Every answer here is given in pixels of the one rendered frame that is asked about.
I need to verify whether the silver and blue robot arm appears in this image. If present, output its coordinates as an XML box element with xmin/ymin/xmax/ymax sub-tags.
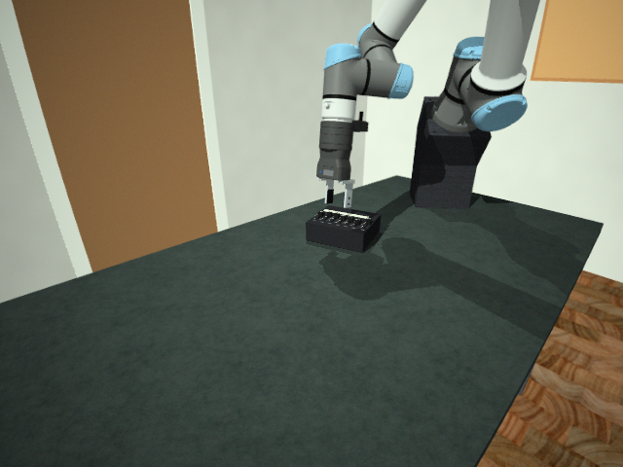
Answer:
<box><xmin>322</xmin><ymin>0</ymin><xmax>540</xmax><ymax>132</ymax></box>

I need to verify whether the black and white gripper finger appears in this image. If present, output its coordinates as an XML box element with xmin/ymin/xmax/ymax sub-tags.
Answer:
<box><xmin>339</xmin><ymin>180</ymin><xmax>355</xmax><ymax>208</ymax></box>
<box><xmin>318</xmin><ymin>177</ymin><xmax>334</xmax><ymax>203</ymax></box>

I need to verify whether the black lighting desk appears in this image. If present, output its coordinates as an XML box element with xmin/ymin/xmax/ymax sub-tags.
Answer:
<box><xmin>306</xmin><ymin>205</ymin><xmax>381</xmax><ymax>253</ymax></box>

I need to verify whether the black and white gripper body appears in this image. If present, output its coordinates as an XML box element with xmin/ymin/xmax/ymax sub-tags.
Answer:
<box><xmin>316</xmin><ymin>98</ymin><xmax>369</xmax><ymax>181</ymax></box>

